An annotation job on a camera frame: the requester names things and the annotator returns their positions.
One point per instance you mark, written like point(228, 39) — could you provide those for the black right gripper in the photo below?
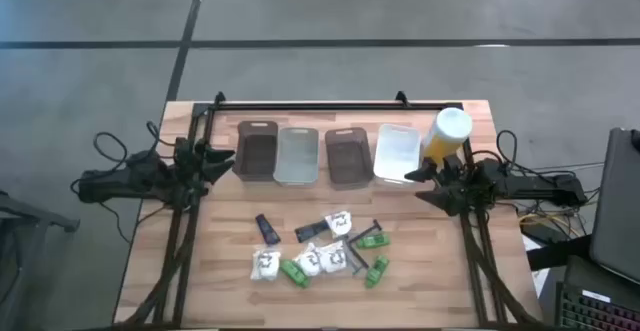
point(457, 183)

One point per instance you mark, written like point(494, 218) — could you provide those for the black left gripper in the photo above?
point(190, 167)

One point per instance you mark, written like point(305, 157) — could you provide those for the green shampoo bottle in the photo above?
point(373, 241)
point(295, 273)

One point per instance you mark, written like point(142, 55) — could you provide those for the dark blue toothpaste tube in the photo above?
point(312, 231)
point(268, 229)

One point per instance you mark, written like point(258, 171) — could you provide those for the bagged white cotton pads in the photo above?
point(308, 261)
point(338, 223)
point(265, 264)
point(332, 257)

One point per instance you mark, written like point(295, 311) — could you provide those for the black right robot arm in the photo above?
point(530, 183)

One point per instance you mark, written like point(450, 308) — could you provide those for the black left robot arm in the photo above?
point(120, 181)

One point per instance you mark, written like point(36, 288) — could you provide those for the dark plastic bin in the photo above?
point(348, 158)
point(257, 151)

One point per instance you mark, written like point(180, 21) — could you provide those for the white plastic bin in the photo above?
point(397, 152)

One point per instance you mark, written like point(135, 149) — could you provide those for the yellow wipes canister white lid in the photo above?
point(447, 131)

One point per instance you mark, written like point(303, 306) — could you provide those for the pale grey plastic bin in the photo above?
point(297, 157)

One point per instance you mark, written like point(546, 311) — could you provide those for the black power adapter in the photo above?
point(542, 233)

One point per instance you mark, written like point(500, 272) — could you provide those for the grey laptop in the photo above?
point(617, 206)

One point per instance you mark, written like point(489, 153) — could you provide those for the grey metal cart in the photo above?
point(25, 221)

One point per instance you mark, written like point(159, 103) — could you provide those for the backlit black keyboard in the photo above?
point(595, 311)

